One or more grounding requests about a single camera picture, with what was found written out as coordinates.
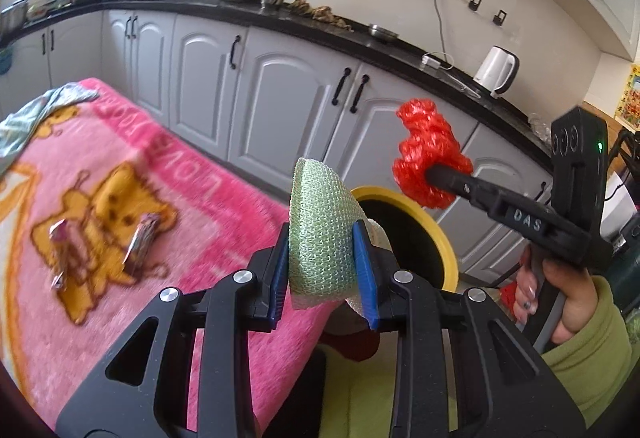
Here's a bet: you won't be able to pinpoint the black kitchen counter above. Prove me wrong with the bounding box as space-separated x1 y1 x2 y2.
0 0 556 169

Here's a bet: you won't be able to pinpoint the shiny purple snack wrapper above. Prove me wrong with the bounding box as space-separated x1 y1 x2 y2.
122 212 161 274

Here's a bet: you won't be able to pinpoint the pink printed blanket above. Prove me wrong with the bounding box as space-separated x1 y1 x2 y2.
0 77 361 434

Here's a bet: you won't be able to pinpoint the white electric kettle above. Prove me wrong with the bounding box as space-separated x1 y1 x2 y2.
474 46 519 99

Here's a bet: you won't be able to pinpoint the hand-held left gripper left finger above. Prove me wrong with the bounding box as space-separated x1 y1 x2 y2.
55 223 291 438

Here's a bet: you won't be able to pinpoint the white base cabinets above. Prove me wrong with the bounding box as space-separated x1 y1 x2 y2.
0 8 556 279

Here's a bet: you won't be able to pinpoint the green foam net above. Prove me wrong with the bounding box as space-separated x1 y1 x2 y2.
287 158 393 319

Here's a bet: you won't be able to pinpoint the yellow wall poster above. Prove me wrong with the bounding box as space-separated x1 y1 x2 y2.
617 63 640 124

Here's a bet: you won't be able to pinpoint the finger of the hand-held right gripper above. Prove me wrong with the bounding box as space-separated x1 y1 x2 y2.
425 162 506 221

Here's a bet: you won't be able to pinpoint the pink patterned snack wrapper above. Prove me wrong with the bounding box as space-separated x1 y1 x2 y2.
49 218 76 290

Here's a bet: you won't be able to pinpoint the person's right hand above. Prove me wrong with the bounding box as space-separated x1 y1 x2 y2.
513 248 601 344

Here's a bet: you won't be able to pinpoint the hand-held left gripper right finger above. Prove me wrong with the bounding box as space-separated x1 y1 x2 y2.
352 219 586 438

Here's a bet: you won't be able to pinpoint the yellow-rimmed trash bin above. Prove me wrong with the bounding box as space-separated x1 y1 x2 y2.
350 185 460 299

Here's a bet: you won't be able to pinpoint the steel bowl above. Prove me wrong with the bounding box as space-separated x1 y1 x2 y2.
368 23 400 42

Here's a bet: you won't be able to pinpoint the charger cable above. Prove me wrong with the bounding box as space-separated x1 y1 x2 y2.
422 0 456 70

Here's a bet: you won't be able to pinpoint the yellow-green garment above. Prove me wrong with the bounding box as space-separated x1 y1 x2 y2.
280 343 401 438

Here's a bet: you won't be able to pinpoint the grey-green cloth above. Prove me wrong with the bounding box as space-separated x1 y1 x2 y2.
0 83 98 176

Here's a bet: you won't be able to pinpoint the person's right forearm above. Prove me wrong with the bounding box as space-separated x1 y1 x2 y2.
540 275 640 429

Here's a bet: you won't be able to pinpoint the pile of ginger roots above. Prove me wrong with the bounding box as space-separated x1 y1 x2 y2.
287 0 353 29

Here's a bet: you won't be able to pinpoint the red plastic mesh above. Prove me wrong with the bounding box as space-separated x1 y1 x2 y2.
392 97 473 209

